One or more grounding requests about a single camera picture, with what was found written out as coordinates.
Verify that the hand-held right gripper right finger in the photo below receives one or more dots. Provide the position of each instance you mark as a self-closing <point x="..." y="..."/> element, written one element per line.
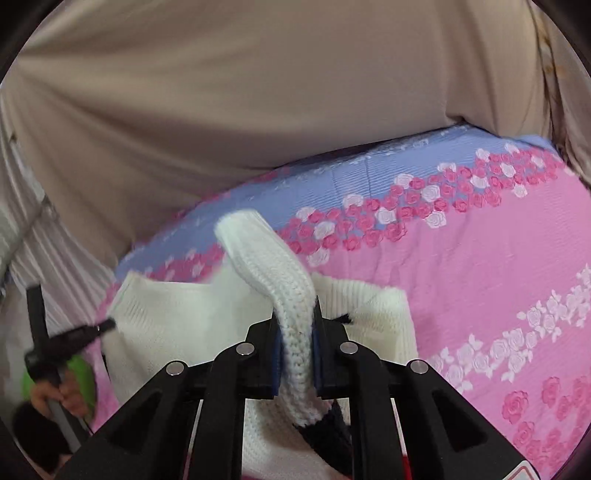
<point x="316" y="364"/>

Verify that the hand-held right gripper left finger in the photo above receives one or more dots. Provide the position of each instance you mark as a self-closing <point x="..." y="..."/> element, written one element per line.
<point x="275" y="364"/>

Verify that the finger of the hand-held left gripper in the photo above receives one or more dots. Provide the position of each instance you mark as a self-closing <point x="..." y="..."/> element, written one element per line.
<point x="78" y="336"/>

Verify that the white knit sweater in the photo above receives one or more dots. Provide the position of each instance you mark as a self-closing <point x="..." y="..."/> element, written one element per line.
<point x="184" y="318"/>

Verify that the person's left hand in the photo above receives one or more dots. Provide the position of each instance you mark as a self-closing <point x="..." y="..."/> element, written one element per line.
<point x="69" y="392"/>

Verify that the black and grey pole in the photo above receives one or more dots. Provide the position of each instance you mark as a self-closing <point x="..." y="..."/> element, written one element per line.
<point x="38" y="318"/>

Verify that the dark cloth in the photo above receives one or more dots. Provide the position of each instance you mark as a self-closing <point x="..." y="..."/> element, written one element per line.
<point x="39" y="438"/>

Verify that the striped pale curtain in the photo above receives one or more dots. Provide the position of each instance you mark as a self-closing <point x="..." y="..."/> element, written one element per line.
<point x="55" y="249"/>

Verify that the pink and blue floral bedsheet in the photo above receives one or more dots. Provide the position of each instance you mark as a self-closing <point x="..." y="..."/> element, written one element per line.
<point x="461" y="277"/>

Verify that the beige cloth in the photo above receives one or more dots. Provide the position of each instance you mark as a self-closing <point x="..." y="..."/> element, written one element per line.
<point x="258" y="92"/>

